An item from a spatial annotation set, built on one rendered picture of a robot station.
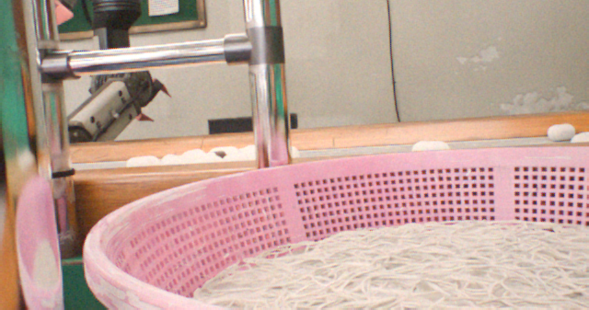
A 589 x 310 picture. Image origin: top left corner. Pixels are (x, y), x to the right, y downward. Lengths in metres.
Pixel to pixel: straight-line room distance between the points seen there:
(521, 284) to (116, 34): 1.25
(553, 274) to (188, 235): 0.15
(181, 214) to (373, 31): 2.41
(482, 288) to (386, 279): 0.04
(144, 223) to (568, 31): 2.61
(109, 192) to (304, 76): 2.28
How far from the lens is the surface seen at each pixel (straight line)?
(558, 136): 0.67
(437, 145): 0.51
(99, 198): 0.40
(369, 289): 0.21
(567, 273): 0.23
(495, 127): 0.72
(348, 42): 2.64
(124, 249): 0.20
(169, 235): 0.24
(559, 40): 2.75
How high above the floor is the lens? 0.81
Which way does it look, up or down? 4 degrees down
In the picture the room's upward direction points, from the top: 4 degrees counter-clockwise
